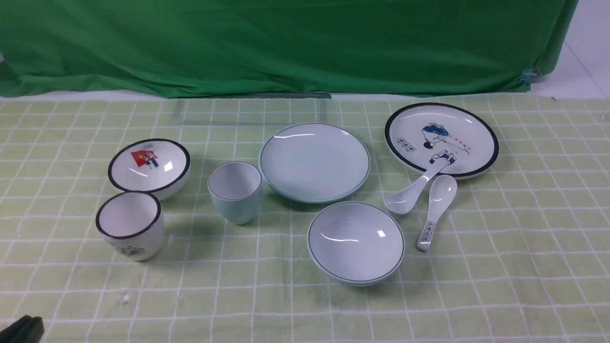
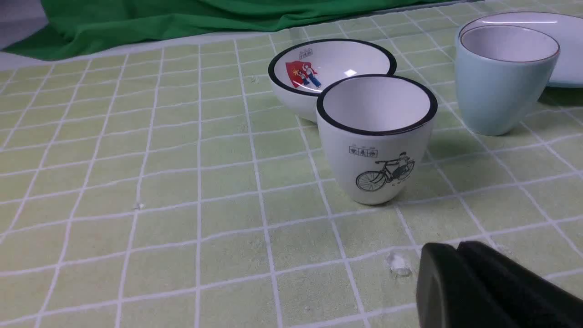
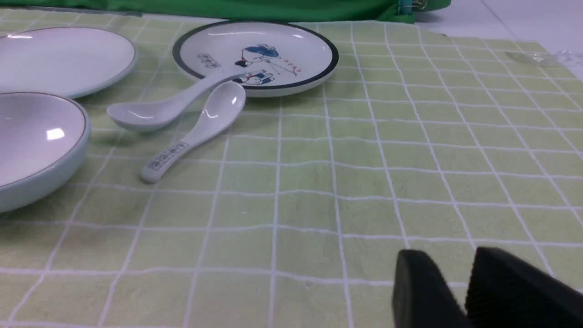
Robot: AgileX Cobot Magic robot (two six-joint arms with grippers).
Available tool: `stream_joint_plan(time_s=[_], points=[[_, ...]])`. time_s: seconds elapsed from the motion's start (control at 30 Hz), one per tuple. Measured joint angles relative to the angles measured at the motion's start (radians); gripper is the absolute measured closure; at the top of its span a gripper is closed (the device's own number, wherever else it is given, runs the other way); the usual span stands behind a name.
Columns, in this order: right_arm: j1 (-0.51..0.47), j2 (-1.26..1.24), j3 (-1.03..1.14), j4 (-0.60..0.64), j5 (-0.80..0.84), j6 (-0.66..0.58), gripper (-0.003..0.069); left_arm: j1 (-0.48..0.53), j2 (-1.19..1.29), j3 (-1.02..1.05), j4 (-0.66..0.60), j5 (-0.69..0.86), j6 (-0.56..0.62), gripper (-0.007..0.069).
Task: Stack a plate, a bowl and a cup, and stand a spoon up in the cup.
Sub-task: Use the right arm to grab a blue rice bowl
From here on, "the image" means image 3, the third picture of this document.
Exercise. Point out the clear tape strip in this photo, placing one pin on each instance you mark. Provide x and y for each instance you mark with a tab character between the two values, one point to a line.
539	59

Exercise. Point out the green checkered tablecloth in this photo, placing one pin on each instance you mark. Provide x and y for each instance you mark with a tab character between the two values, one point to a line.
294	217

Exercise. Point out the white spoon with label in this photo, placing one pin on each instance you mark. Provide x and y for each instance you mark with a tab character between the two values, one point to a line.
200	123

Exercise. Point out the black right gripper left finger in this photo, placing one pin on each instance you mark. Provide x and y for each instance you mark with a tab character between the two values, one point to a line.
421	297

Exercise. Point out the pale blue shallow bowl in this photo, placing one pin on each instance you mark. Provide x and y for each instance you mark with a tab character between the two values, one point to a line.
44	142

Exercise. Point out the black-rimmed cartoon plate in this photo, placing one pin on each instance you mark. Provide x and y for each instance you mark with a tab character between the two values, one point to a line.
279	59

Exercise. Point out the pale blue flat plate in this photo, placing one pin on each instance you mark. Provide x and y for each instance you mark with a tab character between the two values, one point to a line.
68	61

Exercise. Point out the plain white ceramic spoon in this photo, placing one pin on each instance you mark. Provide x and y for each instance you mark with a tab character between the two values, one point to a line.
152	116

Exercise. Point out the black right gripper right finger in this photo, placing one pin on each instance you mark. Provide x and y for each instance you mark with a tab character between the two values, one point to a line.
507	292

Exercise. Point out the green backdrop cloth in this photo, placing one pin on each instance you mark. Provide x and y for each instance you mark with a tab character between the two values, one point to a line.
272	10

